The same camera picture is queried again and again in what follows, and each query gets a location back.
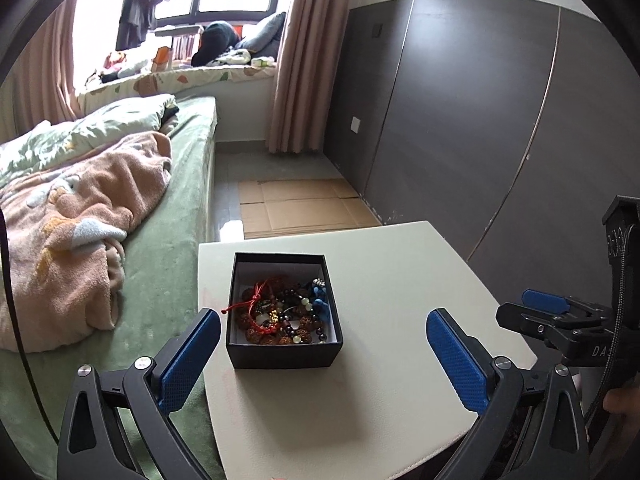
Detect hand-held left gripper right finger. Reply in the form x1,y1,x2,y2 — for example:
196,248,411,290
425,308,592,480

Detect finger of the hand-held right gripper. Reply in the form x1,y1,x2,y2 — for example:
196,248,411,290
521,288,607,320
495,302,609,357

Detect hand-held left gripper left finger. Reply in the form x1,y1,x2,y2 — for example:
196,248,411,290
56,308,222,480

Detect pile of mixed bracelets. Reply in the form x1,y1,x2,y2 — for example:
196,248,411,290
237,287,322,346

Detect black jewelry box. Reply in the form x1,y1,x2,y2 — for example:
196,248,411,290
224,252,345,370

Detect dark mixed bead bracelet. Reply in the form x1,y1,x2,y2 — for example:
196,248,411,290
277,284,332,344

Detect blue knotted cord bracelet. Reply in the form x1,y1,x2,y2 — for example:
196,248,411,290
305,280,331,322

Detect person's right hand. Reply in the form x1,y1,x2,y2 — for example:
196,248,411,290
602,386,640,429

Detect green bed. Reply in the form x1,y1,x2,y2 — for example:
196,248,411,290
0,95,222,480

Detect pink fleece blanket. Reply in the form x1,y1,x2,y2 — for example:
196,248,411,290
0,130,174,354

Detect flat cardboard sheet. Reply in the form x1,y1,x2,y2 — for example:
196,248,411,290
237,177,384,240

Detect dark cloth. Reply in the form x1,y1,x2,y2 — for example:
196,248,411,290
159,104,180,134

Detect pale green floral quilt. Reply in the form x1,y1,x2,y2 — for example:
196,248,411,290
0,93,180,187

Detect leaf print window seat cushion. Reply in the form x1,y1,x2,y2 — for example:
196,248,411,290
75,61,279,112

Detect colourful clutter pile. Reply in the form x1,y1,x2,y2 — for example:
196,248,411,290
84,51,154,87

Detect row of books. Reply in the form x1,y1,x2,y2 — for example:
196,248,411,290
172,33,204,59

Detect black bag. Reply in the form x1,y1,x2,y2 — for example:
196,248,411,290
190,20,242,68

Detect pink curtain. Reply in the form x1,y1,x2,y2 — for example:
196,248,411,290
264,0,351,155
9,0,84,137

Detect grey pillow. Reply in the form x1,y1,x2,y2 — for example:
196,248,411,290
234,11,287,56

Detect hanging dark clothes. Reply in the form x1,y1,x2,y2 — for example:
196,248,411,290
115,0,177,52

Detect black braided cable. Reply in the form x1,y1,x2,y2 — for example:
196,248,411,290
584,255,632,424

